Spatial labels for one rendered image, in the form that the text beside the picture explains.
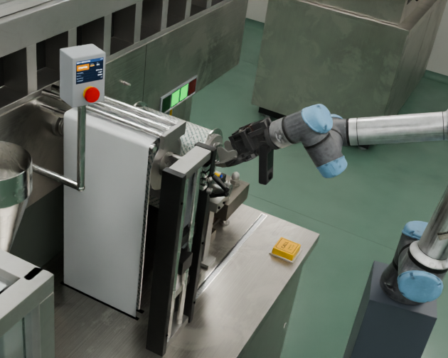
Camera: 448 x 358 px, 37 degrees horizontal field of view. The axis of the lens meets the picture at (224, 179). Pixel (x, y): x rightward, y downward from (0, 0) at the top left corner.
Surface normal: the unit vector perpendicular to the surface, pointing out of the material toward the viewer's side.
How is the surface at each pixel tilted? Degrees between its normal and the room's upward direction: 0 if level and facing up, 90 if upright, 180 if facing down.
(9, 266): 0
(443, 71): 90
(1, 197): 90
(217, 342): 0
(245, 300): 0
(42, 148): 90
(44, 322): 90
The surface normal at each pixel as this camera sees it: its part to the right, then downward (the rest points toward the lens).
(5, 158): -0.03, 0.53
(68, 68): -0.76, 0.26
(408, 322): -0.25, 0.49
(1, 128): 0.89, 0.33
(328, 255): 0.13, -0.84
